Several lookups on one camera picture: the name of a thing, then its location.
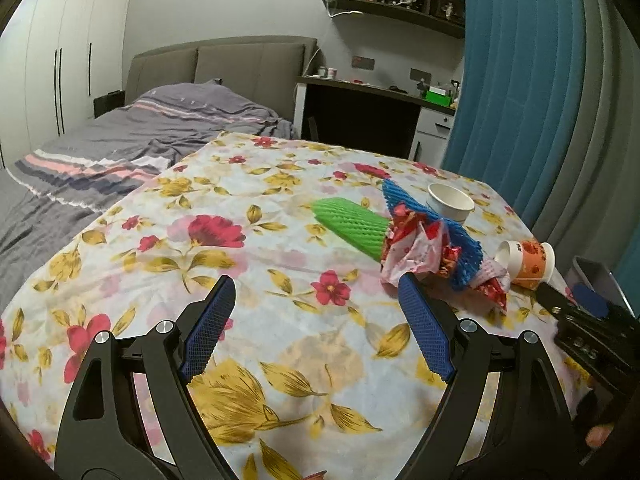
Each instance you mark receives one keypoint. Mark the person's right hand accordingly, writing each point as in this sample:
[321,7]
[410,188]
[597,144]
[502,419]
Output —
[599,435]

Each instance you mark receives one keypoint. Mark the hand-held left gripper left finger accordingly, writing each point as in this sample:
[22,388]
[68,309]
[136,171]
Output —
[210,330]

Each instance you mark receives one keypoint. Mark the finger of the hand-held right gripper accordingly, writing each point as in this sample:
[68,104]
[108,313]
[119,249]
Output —
[591,301]
[555,296]

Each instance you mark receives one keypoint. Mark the grey striped blanket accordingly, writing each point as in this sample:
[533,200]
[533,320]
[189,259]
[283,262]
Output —
[100,145]

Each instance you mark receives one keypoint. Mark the grey plastic bin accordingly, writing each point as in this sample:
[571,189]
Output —
[600,272]

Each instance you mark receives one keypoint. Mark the small pink red wrapper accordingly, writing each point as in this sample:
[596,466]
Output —
[492,287]

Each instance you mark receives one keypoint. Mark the small cup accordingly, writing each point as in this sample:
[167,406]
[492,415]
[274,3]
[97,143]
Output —
[330,72]

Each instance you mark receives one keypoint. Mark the green foam net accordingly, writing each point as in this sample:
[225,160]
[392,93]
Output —
[350,222]

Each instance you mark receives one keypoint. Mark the teal curtain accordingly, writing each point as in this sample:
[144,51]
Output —
[510,85]

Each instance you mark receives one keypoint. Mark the floral bed sheet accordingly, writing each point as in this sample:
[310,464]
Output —
[300,340]

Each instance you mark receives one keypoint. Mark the wall outlet panel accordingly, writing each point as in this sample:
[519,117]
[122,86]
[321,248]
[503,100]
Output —
[363,62]
[420,74]

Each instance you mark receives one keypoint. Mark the grey padded headboard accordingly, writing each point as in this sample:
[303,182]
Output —
[240,65]

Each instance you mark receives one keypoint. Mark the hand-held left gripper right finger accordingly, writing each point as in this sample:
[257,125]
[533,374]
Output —
[425,325]

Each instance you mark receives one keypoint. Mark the black bedside table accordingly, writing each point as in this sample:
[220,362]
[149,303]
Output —
[110,104]

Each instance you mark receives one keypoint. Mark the white wardrobe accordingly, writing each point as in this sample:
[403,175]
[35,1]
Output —
[75,35]

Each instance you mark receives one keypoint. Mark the white paper cup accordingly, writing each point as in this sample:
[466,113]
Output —
[449,204]

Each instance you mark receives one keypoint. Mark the blue foam net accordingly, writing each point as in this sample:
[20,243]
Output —
[457,245]

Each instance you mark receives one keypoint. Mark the green box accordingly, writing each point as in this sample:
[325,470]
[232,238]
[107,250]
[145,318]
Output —
[438,97]

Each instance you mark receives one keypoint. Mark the orange flower print paper cup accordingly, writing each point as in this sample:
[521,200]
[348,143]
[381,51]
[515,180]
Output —
[532,262]

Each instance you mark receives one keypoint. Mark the dark desk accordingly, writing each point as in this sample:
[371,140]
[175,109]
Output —
[360,110]

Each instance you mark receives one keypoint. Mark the white drawer unit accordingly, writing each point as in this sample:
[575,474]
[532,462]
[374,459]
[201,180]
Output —
[431,130]

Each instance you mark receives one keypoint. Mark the grey curtain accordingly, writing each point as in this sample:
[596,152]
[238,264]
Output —
[600,135]

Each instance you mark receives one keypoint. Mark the small black object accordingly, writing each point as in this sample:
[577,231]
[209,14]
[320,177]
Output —
[397,89]

